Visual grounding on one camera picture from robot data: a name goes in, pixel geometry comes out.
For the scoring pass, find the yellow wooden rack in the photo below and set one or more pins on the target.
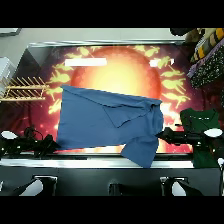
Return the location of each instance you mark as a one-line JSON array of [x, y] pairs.
[[23, 88]]

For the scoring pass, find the dark dotted garment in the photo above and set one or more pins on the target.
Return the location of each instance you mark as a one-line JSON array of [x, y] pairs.
[[208, 71]]

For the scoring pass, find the silver frame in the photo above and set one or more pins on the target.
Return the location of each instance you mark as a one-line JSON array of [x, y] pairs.
[[100, 163]]

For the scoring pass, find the white box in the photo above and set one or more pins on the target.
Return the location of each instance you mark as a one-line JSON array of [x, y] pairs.
[[6, 71]]

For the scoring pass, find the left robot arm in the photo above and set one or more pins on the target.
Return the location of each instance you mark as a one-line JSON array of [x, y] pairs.
[[20, 145]]

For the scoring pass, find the blue T-shirt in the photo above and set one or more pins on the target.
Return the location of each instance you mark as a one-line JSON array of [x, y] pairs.
[[90, 116]]

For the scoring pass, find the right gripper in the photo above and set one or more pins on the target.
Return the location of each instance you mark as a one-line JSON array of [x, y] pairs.
[[168, 135]]

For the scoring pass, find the yellow black striped garment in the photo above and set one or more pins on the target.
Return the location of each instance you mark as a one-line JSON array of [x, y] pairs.
[[208, 41]]

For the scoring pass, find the dark green shirt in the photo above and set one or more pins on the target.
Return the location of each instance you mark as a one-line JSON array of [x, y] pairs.
[[200, 121]]

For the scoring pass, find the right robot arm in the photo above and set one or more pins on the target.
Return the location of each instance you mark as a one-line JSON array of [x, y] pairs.
[[196, 137]]

